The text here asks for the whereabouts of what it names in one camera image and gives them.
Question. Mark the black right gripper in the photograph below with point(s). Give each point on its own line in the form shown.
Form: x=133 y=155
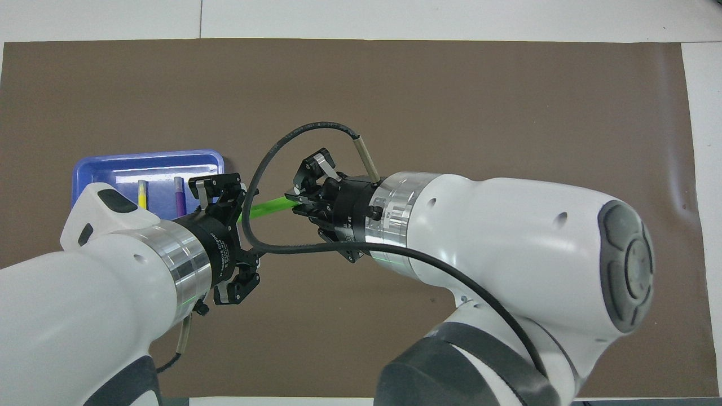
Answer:
x=352 y=217

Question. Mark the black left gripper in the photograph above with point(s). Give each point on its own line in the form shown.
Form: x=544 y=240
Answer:
x=220 y=248

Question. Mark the green pen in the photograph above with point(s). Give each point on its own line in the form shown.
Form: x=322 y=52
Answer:
x=271 y=207

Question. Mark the purple pen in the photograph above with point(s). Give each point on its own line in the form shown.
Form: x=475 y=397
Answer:
x=179 y=197

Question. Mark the yellow pen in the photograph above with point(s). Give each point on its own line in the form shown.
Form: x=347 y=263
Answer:
x=142 y=194

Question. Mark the blue plastic tray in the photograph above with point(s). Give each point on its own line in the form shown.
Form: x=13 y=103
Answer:
x=163 y=163

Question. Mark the brown table mat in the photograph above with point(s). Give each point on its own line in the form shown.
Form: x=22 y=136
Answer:
x=451 y=96

